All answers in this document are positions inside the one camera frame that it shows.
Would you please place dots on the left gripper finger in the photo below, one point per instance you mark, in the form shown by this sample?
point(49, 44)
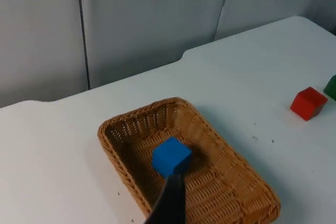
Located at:
point(173, 203)

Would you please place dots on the blue cube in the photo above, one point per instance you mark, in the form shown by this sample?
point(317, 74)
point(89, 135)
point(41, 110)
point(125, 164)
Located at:
point(170, 157)

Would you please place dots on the pale brown wicker basket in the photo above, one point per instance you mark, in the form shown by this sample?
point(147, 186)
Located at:
point(218, 182)

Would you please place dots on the red cube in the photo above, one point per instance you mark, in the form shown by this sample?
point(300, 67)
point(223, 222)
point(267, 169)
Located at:
point(307, 103)

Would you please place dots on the green cube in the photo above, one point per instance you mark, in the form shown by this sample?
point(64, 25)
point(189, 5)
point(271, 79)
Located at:
point(331, 89)

